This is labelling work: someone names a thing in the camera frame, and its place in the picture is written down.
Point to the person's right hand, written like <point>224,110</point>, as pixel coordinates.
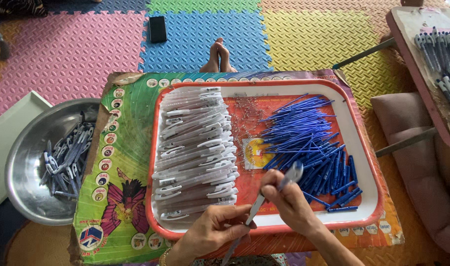
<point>291,210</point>

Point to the person's left hand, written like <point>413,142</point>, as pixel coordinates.
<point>202,231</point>

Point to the white blue ballpoint pen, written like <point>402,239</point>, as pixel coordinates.
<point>258,204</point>

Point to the person's patterned clothing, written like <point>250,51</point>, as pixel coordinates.
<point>243,261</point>

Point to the pile of blue pen refills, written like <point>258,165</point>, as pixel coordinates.
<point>306,147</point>

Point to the pile of white pen barrels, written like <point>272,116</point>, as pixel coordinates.
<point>195,155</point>

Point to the orange rimmed white tray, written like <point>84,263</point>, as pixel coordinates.
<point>358,147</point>

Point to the pile of small metal springs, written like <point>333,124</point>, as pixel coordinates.
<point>247,118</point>

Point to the colourful printed low table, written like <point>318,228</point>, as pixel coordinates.
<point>125,155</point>

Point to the pink cushion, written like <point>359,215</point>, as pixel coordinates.
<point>424,177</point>

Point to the heap of assembled pens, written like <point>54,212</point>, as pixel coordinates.
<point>68,159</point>

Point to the person's right foot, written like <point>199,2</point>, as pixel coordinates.
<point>226,59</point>

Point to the pink low table with pens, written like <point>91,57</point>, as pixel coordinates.
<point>417,74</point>

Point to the round metal bowl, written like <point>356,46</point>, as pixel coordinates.
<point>29,155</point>

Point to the black phone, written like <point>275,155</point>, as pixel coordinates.
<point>157,29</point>

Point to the white flat board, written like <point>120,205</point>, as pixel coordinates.
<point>7,140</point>

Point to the dark patterned cloth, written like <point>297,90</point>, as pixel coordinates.
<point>14,6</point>

